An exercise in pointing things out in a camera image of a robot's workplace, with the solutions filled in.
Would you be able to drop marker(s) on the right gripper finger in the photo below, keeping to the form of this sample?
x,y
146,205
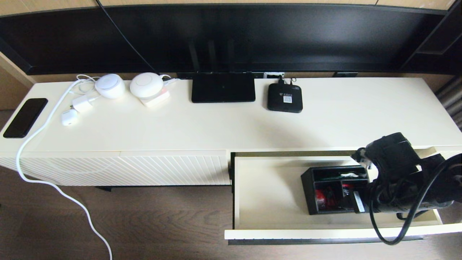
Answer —
x,y
358,202

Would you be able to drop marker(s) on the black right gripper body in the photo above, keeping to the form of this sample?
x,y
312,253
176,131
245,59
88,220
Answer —
x,y
389,202

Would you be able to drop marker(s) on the black compartment organizer box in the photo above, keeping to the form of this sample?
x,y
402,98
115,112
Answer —
x,y
307,191

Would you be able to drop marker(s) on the cream drawer with ribbed front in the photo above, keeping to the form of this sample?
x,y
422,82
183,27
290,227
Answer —
x,y
270,195

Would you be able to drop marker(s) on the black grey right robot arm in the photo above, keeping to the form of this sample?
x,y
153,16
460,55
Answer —
x,y
449,177

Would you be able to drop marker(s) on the cream tv cabinet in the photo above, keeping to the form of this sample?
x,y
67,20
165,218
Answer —
x,y
180,126

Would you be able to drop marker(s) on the red snack packet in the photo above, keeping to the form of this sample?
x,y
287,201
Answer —
x,y
347,189
323,200

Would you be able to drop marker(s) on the white snack packet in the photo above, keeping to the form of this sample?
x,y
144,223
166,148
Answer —
x,y
348,175

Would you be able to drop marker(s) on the green snack packet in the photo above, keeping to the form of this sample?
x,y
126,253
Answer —
x,y
330,178

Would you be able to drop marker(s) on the grey curtain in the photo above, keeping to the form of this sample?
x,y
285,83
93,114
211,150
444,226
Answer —
x,y
453,104

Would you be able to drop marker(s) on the black set-top box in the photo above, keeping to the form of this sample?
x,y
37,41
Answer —
x,y
279,103

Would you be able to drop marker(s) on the black router with antennas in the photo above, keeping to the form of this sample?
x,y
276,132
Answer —
x,y
223,88

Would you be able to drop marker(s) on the black flat television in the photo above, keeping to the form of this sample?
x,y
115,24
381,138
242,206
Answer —
x,y
288,36

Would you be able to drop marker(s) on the cream square base box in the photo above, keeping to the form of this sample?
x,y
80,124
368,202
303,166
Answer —
x,y
158,102

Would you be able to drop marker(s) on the white dome shaped device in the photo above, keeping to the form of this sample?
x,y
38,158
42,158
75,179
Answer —
x,y
146,85

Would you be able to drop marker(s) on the white round smart speaker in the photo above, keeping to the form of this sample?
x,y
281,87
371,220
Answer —
x,y
110,87

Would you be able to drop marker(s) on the white charger adapter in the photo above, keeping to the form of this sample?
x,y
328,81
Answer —
x,y
82,103

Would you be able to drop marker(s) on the small white charger cube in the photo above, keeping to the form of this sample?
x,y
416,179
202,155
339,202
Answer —
x,y
69,117

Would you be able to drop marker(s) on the black smartphone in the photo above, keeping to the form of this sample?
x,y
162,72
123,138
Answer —
x,y
25,117

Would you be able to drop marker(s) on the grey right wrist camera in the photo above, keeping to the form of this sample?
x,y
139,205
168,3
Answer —
x,y
361,157

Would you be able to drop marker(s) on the white wall socket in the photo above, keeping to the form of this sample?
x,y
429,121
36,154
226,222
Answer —
x,y
269,75

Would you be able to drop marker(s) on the black wall shelf unit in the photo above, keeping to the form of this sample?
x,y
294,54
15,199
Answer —
x,y
451,57

